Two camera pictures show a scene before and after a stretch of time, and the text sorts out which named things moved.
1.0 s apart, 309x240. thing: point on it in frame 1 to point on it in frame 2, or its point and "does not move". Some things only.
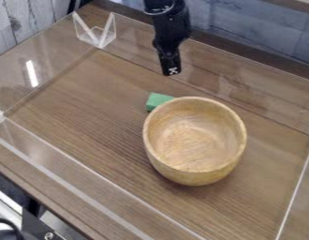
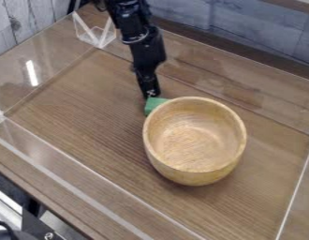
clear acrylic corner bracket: [97, 36] does not move
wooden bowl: [194, 139] does not move
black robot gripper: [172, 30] to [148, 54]
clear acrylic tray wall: [73, 190] does not move
